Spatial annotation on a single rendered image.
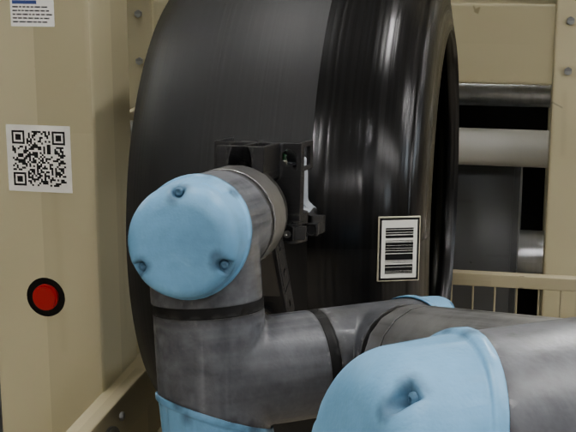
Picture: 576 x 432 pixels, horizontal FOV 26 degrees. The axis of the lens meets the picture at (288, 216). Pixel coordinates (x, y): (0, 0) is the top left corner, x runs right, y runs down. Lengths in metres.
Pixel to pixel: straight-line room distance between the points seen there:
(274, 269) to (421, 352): 0.53
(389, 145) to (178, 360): 0.40
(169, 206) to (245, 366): 0.12
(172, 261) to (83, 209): 0.62
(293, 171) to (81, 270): 0.49
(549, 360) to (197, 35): 0.81
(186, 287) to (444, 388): 0.37
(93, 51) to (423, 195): 0.41
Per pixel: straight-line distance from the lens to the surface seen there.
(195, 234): 0.78
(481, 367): 0.45
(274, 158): 0.96
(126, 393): 1.46
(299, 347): 0.84
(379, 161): 1.14
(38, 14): 1.38
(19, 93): 1.40
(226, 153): 0.93
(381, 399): 0.44
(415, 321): 0.79
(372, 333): 0.83
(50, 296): 1.44
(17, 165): 1.42
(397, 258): 1.14
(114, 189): 1.45
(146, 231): 0.79
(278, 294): 0.99
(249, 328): 0.82
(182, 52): 1.21
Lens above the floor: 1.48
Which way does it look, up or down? 14 degrees down
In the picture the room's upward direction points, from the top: straight up
